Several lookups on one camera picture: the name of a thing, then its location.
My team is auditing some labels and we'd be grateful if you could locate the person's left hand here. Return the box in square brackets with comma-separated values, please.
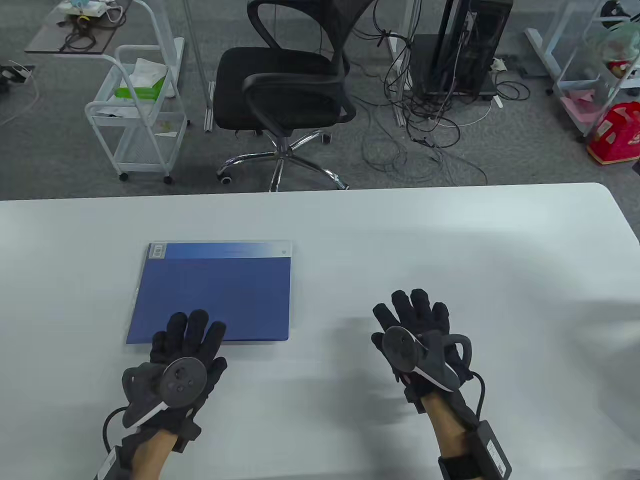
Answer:
[122, 309, 228, 453]

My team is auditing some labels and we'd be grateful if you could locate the person's right hand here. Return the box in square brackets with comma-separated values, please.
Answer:
[371, 289, 476, 416]

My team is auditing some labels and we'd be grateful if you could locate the black round-top controller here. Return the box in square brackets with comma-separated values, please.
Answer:
[122, 357, 208, 428]
[382, 326, 473, 393]

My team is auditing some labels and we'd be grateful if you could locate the blue file folder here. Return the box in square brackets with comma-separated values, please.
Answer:
[126, 241, 293, 346]

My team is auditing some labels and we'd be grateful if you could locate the person's left forearm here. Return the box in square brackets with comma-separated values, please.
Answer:
[132, 432, 181, 480]

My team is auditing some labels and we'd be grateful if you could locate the person's right forearm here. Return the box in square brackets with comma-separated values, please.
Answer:
[420, 390, 468, 461]

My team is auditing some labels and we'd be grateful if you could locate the black wrist sensor box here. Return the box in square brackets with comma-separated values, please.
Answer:
[92, 445, 126, 480]
[472, 420, 513, 478]

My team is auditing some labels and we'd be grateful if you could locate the white desk leg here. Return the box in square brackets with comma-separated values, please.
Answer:
[385, 0, 421, 128]

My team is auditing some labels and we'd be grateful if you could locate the white rolling cart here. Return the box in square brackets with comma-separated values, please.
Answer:
[52, 0, 191, 185]

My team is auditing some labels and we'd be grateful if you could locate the green tissue box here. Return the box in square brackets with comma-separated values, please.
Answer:
[114, 75, 168, 101]

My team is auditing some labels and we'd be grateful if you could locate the black tower stand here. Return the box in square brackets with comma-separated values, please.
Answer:
[410, 34, 498, 98]

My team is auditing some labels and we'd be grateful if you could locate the black office chair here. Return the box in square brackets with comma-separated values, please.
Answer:
[214, 0, 376, 193]

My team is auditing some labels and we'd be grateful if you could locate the pink paper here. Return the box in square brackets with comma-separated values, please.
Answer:
[560, 89, 613, 132]

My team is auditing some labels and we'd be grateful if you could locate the red bag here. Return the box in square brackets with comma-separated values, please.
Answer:
[586, 101, 640, 166]

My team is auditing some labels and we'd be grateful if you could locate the black computer tower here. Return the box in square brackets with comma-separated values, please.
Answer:
[425, 0, 513, 96]

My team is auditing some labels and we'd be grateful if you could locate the white tissue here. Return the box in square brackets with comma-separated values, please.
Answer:
[129, 57, 168, 86]

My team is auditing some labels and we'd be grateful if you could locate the black device on floor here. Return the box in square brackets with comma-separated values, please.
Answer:
[0, 64, 36, 93]

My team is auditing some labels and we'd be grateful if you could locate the plush toy in plastic bag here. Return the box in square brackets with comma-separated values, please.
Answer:
[597, 20, 640, 81]

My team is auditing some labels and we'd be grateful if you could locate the black glove cable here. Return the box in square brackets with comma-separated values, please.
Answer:
[102, 407, 126, 451]
[470, 372, 487, 426]

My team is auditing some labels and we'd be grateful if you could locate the tangle of black cables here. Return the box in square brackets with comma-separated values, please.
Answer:
[350, 20, 531, 186]

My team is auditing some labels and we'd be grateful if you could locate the white wire shelf cart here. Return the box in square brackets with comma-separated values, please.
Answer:
[545, 0, 640, 143]

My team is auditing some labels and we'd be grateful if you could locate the white floor cable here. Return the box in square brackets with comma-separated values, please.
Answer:
[0, 60, 41, 126]

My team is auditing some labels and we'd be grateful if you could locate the white desk leg frame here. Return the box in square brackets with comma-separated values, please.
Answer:
[525, 0, 601, 83]

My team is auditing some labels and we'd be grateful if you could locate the black coiled cable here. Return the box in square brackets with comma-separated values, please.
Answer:
[60, 20, 96, 51]

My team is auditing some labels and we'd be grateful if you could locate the white device with cables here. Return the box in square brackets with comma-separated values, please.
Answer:
[56, 0, 123, 23]

